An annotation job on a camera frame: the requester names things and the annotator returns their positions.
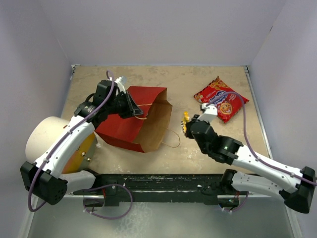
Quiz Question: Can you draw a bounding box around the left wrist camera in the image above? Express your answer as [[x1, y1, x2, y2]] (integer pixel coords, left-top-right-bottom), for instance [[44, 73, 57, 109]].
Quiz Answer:
[[114, 76, 127, 94]]

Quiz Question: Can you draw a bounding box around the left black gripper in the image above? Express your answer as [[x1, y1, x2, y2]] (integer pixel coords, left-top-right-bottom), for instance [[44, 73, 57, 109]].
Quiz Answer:
[[106, 90, 143, 119]]

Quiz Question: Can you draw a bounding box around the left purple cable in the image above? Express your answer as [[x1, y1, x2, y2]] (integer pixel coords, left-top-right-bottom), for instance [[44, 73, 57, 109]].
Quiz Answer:
[[27, 70, 116, 213]]

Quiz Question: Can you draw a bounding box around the yellow candy packet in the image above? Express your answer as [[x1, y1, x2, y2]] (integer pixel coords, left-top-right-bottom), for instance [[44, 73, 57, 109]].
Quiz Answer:
[[181, 112, 190, 136]]

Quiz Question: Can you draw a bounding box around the red cookie snack bag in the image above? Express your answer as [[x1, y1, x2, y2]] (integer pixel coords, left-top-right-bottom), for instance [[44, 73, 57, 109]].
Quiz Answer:
[[193, 76, 242, 123]]

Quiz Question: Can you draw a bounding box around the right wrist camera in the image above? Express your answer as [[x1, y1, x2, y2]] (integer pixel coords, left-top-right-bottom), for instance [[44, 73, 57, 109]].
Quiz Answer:
[[198, 103, 218, 123]]

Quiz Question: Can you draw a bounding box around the white cylinder with orange lid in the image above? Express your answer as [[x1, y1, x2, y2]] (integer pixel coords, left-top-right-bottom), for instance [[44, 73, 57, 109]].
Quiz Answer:
[[25, 117, 97, 174]]

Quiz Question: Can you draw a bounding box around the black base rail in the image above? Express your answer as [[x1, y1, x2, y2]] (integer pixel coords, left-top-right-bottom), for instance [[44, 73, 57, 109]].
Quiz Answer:
[[74, 174, 246, 209]]

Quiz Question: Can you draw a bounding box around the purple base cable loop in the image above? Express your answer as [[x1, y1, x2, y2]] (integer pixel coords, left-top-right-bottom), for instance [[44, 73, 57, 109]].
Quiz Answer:
[[83, 182, 134, 220]]

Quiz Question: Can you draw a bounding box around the red paper bag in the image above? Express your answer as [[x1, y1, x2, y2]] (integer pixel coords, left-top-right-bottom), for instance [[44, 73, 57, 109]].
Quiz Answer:
[[95, 86, 172, 153]]

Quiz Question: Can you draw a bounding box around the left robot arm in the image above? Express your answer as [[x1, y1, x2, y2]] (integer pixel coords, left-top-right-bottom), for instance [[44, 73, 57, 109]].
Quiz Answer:
[[20, 76, 143, 212]]

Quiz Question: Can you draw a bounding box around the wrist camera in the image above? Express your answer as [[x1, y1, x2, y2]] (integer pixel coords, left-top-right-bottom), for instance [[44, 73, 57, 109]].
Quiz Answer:
[[198, 103, 218, 123], [114, 76, 127, 94]]

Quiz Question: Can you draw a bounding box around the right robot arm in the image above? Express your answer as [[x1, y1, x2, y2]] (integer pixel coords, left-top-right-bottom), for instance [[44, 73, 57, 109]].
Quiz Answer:
[[181, 113, 317, 214]]

